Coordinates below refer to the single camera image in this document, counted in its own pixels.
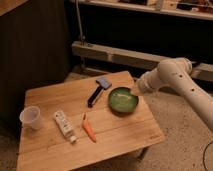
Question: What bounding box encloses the green ceramic bowl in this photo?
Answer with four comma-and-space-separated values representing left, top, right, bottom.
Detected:
108, 87, 139, 113

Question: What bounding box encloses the wooden table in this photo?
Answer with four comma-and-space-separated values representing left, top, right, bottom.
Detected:
17, 77, 165, 171

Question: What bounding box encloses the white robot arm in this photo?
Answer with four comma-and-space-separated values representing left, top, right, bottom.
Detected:
130, 58, 213, 132

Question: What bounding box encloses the white plastic cup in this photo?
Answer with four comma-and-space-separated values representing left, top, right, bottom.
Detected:
19, 106, 42, 130

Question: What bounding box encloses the metal vertical pole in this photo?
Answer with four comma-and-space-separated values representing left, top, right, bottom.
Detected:
75, 0, 85, 45

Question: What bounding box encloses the white tube of cream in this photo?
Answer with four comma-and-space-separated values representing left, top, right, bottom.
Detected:
53, 110, 77, 144

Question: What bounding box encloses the orange carrot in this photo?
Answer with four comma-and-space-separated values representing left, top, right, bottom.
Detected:
82, 115, 97, 143

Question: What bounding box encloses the black cable on floor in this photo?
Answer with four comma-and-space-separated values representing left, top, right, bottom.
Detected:
202, 140, 213, 171

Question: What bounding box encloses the metal shelf rail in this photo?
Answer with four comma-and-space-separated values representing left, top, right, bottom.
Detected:
71, 41, 213, 82

